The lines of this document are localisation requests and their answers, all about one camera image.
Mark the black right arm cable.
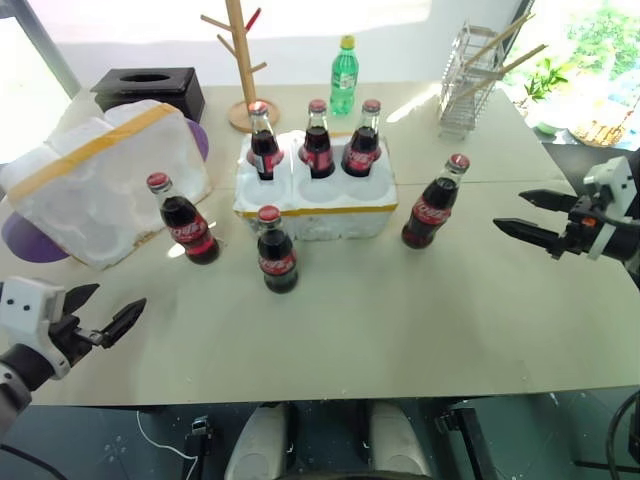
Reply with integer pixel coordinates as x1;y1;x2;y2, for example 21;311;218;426
606;387;640;480

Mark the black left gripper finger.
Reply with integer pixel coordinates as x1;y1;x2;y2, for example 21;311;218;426
96;297;148;349
64;283;102;318

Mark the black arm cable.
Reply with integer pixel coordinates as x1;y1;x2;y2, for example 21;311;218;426
606;387;640;480
0;442;57;480

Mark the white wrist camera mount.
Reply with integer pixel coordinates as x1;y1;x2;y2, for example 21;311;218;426
0;276;70;381
583;155;633;262

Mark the metal wire rack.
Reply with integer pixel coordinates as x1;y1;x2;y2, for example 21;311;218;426
438;19;507;142

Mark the black side table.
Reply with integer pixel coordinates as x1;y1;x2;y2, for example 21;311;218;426
541;141;640;201

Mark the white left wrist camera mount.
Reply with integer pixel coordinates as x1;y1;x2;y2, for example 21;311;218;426
0;276;70;381

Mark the black table leg bracket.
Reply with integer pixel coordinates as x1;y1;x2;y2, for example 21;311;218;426
433;403;502;480
183;414;216;480

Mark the green plastic soda bottle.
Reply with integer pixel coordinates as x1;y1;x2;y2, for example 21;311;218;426
329;34;363;117

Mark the glass cola bottle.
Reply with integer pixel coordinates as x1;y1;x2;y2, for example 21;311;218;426
400;153;472;251
340;98;384;179
146;171;222;266
255;204;300;295
298;98;336;180
246;100;286;182

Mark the black tissue box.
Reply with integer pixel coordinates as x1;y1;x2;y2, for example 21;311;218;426
89;66;207;124

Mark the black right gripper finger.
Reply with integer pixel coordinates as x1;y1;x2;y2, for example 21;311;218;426
492;216;569;254
517;188;580;214

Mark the white foam lid with tape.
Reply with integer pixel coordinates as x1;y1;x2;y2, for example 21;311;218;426
0;98;215;272

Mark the white foam bottle tray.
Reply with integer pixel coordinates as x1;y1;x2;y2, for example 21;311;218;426
232;129;400;243

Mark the purple round plate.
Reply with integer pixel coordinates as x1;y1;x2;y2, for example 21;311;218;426
186;119;211;162
0;211;72;265

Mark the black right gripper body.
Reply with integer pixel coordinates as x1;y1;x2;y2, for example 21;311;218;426
546;194;609;261

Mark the white rounded robot leg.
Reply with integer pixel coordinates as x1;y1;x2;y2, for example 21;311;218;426
368;399;434;480
224;402;297;480

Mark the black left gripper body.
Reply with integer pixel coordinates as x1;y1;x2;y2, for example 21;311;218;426
47;314;105;369

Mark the wooden mug tree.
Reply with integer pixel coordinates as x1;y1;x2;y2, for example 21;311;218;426
200;0;284;134

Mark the woven basket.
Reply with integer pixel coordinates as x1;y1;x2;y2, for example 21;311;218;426
568;118;630;148

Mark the thin white cable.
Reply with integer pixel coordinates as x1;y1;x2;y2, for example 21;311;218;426
136;408;197;477

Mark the green potted plant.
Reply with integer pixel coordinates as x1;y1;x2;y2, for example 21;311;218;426
518;58;570;119

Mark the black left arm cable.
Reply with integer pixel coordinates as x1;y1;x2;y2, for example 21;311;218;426
0;442;57;480

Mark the wooden stick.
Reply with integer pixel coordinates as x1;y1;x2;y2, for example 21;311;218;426
452;43;549;100
462;11;535;67

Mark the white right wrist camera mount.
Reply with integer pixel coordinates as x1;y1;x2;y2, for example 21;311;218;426
583;155;633;262

